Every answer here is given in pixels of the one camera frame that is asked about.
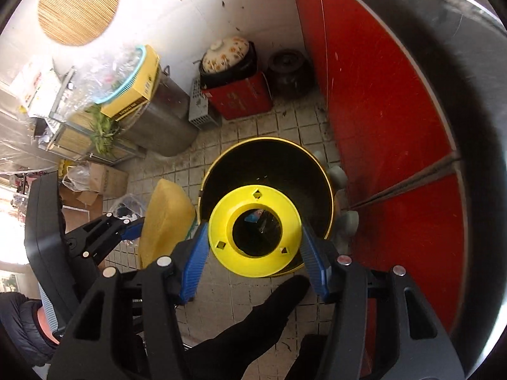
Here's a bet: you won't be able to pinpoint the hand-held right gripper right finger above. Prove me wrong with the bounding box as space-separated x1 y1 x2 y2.
300 224 464 380

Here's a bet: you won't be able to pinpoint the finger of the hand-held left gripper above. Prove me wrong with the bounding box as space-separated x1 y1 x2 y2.
77 243 119 270
65 212 145 247

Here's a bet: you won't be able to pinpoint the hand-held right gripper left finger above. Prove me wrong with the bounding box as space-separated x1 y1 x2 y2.
48 222 210 380

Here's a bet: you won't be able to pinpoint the yellow sponge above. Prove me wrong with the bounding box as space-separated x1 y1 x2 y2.
138 179 197 270

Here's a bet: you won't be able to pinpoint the yellow plastic ring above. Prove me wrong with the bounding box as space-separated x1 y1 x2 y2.
208 185 304 278

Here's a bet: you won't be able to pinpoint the black bin with gold rim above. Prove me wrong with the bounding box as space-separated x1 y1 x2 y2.
197 137 341 282

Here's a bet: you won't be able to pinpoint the person's left forearm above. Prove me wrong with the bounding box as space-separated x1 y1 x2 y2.
0 291 64 367

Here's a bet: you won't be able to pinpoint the plastic bag with small items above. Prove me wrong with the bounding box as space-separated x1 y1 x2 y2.
107 194 149 222

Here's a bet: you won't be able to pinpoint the pale plastic bottle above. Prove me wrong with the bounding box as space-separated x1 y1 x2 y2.
315 149 348 190
333 188 360 255

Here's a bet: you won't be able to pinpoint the brown cardboard box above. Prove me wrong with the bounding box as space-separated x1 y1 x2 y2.
59 160 129 222

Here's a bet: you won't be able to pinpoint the person's black trouser leg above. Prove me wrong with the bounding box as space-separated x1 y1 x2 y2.
186 275 311 380

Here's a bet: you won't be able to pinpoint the metal shelf rack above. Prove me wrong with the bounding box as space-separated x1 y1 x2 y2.
45 67 139 163

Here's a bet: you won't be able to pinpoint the green plant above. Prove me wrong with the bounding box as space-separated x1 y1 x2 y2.
89 105 121 153

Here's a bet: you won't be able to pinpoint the large steel pot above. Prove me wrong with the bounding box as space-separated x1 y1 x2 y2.
119 65 199 157

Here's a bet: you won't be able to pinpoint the yellow cardboard box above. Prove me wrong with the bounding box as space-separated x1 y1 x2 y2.
99 45 161 121

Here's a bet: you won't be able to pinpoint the grey plastic basket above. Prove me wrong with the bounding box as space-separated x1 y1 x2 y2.
188 77 222 127

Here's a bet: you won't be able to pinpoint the white and red packages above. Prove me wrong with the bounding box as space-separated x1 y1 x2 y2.
12 63 60 117

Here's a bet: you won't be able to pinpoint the teal plastic basket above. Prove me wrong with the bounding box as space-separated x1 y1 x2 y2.
93 45 148 104

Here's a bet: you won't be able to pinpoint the clear plastic bag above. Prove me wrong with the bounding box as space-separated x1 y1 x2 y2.
51 43 139 119

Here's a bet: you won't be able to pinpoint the red box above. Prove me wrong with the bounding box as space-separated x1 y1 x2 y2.
202 70 274 120

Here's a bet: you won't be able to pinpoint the red kitchen cabinet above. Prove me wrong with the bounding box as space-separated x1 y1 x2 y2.
287 0 466 365

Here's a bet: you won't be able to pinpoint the dark clay jar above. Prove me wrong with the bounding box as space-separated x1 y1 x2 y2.
267 48 315 98

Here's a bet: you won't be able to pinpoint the floral ceramic pot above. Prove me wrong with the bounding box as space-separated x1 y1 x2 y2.
199 37 258 88

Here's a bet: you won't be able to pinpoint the grey kitchen countertop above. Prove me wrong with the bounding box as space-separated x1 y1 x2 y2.
317 0 507 380

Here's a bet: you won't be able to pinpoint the round bamboo mat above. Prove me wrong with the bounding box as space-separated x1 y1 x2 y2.
37 0 120 46

